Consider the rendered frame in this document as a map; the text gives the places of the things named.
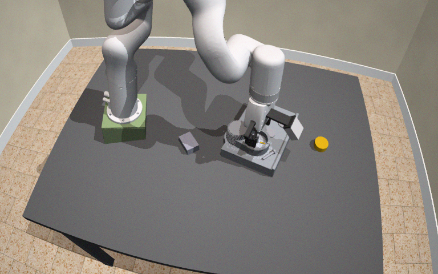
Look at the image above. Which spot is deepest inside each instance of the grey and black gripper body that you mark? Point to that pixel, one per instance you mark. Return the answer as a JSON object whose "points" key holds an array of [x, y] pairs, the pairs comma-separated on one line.
{"points": [[257, 112]]}

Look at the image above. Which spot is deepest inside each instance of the grey toothed gear with yellow arrow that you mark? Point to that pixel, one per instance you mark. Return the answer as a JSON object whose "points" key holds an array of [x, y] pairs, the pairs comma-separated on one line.
{"points": [[261, 142]]}

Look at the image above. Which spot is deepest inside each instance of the yellow short cylinder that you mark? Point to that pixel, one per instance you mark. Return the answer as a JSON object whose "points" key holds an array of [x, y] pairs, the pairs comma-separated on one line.
{"points": [[321, 144]]}

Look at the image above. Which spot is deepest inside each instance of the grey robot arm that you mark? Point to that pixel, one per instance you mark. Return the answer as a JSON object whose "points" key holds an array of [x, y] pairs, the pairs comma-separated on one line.
{"points": [[227, 61]]}

